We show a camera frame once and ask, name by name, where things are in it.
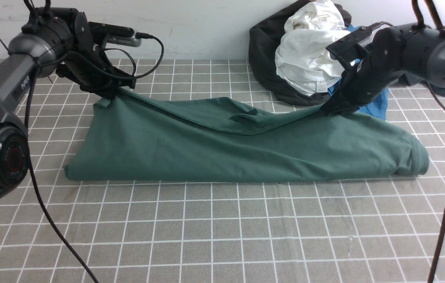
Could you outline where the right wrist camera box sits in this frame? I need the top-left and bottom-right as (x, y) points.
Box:
(326, 23), (381, 70)

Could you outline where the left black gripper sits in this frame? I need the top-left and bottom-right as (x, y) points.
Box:
(55, 11), (136, 95)

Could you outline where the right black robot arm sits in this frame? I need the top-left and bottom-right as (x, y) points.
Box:
(321, 22), (445, 115)

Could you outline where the left black cable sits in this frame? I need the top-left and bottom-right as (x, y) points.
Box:
(24, 0), (165, 283)

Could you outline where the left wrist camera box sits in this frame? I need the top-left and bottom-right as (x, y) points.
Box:
(89, 22), (142, 48)

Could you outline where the dark grey shirt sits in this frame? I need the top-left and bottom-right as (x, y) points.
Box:
(397, 74), (445, 98)

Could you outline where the blue shirt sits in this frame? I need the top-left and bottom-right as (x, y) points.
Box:
(329, 26), (387, 118)

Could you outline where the green long-sleeved shirt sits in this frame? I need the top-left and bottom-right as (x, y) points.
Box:
(64, 89), (430, 183)

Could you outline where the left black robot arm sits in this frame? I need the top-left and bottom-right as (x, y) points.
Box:
(0, 1), (141, 199)

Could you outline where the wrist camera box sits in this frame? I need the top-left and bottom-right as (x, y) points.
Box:
(89, 22), (142, 48)
(326, 23), (381, 70)

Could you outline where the grey grid-pattern tablecloth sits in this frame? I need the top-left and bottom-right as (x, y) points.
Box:
(0, 59), (445, 283)

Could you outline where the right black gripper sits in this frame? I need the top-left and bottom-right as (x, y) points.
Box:
(321, 27), (408, 116)

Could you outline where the white shirt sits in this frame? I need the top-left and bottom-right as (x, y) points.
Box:
(275, 0), (349, 97)

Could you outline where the black garment pile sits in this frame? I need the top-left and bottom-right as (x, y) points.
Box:
(249, 0), (352, 106)

